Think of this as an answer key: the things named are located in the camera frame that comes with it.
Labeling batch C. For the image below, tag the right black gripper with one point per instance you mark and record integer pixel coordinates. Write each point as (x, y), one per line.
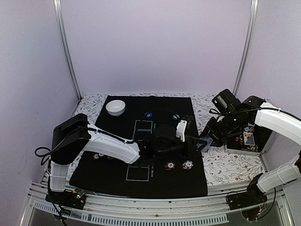
(219, 141)

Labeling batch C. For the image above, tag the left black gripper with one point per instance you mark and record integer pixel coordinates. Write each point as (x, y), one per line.
(192, 146)

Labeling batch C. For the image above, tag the orange chip stack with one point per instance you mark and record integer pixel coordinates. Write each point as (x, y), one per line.
(169, 166)

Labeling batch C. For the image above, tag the teal chip stack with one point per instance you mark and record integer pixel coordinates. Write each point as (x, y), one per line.
(176, 117)

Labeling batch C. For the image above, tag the blue small blind button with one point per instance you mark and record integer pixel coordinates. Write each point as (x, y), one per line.
(148, 115)

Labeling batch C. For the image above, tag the orange chip pair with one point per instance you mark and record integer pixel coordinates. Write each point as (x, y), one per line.
(98, 156)

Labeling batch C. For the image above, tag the blue playing card deck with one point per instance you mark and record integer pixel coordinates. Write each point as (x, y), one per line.
(205, 143)

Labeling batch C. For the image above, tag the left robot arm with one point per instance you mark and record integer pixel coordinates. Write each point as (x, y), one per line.
(75, 136)

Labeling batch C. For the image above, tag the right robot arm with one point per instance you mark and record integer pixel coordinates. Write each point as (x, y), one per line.
(255, 119)

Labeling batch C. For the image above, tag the aluminium poker case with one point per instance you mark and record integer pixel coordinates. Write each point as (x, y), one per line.
(247, 136)

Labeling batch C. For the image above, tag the white ceramic bowl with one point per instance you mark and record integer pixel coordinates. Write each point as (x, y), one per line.
(115, 108)

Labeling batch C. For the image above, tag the black poker felt mat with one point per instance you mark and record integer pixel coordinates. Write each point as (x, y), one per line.
(147, 178)

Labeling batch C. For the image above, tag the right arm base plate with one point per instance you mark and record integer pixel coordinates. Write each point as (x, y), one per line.
(252, 196)

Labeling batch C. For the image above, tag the front aluminium rail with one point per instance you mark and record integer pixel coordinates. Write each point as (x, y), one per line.
(211, 210)

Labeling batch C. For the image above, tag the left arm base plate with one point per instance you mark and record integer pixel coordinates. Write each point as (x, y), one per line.
(75, 199)

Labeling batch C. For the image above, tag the right aluminium frame post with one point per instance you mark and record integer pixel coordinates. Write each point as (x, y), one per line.
(247, 44)

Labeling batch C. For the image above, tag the aluminium frame post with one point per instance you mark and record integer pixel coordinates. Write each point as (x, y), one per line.
(66, 50)
(247, 44)

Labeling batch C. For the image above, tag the left aluminium frame post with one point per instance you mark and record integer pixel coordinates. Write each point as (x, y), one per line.
(66, 50)

